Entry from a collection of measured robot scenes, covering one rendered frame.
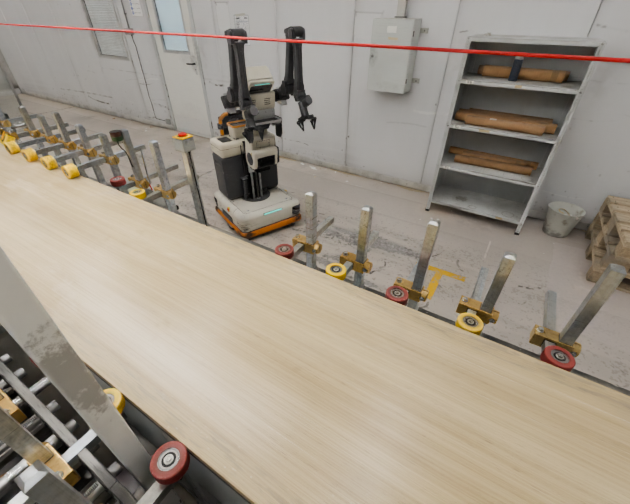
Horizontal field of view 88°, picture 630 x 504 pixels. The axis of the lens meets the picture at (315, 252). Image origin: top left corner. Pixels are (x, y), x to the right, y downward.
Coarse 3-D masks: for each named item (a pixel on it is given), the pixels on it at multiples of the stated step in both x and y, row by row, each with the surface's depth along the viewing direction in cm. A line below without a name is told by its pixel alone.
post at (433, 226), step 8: (432, 224) 110; (432, 232) 112; (424, 240) 115; (432, 240) 113; (424, 248) 116; (432, 248) 115; (424, 256) 118; (424, 264) 120; (416, 272) 124; (424, 272) 122; (416, 280) 126; (424, 280) 127; (416, 288) 128; (408, 304) 134; (416, 304) 132
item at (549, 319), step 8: (552, 296) 126; (544, 304) 126; (552, 304) 122; (544, 312) 122; (552, 312) 119; (544, 320) 118; (552, 320) 116; (552, 328) 113; (544, 344) 108; (552, 344) 107
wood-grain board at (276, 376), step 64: (0, 192) 178; (64, 192) 179; (64, 256) 133; (128, 256) 133; (192, 256) 133; (256, 256) 134; (64, 320) 106; (128, 320) 106; (192, 320) 106; (256, 320) 106; (320, 320) 106; (384, 320) 107; (128, 384) 88; (192, 384) 88; (256, 384) 88; (320, 384) 88; (384, 384) 88; (448, 384) 89; (512, 384) 89; (576, 384) 89; (192, 448) 75; (256, 448) 75; (320, 448) 75; (384, 448) 76; (448, 448) 76; (512, 448) 76; (576, 448) 76
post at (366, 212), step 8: (368, 208) 121; (360, 216) 124; (368, 216) 122; (360, 224) 126; (368, 224) 125; (360, 232) 128; (368, 232) 128; (360, 240) 130; (368, 240) 132; (360, 248) 132; (360, 256) 135; (360, 280) 142
